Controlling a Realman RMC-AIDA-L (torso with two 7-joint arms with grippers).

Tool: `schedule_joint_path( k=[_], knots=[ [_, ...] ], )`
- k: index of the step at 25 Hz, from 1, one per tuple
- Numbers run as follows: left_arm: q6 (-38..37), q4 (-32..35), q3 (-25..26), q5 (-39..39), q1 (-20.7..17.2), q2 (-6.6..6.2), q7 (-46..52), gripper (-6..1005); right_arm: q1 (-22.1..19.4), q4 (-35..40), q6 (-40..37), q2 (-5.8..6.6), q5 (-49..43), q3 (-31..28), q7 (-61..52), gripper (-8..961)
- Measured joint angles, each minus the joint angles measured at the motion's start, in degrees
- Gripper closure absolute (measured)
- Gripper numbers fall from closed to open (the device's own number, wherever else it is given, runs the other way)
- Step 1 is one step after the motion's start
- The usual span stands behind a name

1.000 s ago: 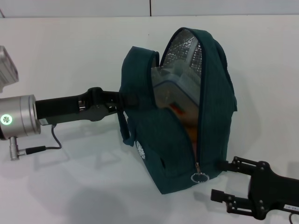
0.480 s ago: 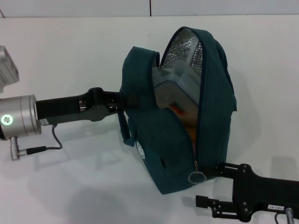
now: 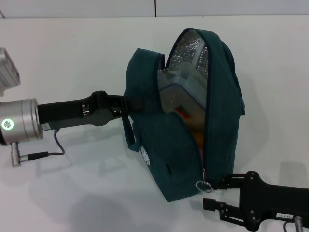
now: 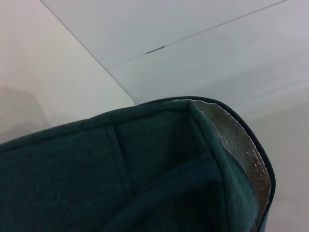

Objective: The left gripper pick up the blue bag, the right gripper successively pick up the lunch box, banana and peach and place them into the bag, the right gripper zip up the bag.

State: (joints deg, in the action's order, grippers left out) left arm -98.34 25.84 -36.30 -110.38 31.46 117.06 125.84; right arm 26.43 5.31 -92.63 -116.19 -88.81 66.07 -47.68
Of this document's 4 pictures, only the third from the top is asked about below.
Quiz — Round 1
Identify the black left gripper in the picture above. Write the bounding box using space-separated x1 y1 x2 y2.
37 90 143 129

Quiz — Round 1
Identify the dark gripper cable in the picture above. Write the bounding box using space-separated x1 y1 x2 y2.
11 129 66 167
282 216 305 232

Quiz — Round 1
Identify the clear lunch box blue seal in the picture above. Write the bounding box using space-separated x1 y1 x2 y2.
157 45 210 117

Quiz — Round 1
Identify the dark left gripper cable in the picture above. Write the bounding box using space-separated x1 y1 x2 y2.
11 129 66 167

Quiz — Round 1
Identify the dark right gripper cable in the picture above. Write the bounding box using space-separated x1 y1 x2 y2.
282 216 305 232

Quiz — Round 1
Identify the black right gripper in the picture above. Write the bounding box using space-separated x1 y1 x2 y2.
202 171 309 231

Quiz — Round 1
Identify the dark teal insulated lunch bag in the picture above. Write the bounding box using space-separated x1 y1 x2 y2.
122 28 246 203

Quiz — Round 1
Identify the yellow banana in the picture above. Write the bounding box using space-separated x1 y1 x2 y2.
190 116 206 148

